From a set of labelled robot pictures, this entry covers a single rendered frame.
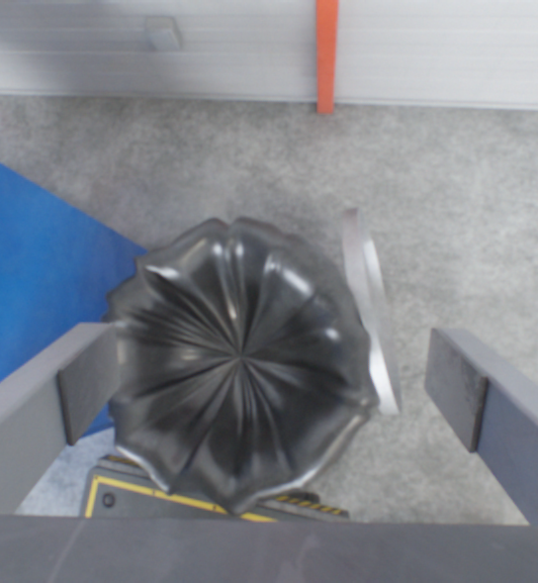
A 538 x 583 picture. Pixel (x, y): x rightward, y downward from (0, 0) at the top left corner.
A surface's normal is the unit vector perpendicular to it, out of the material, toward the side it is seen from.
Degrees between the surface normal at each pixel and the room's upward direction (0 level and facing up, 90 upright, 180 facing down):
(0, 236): 90
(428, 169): 0
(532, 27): 90
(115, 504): 0
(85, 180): 0
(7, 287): 90
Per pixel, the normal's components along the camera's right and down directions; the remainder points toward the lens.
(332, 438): -0.18, -0.32
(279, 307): -0.36, 0.50
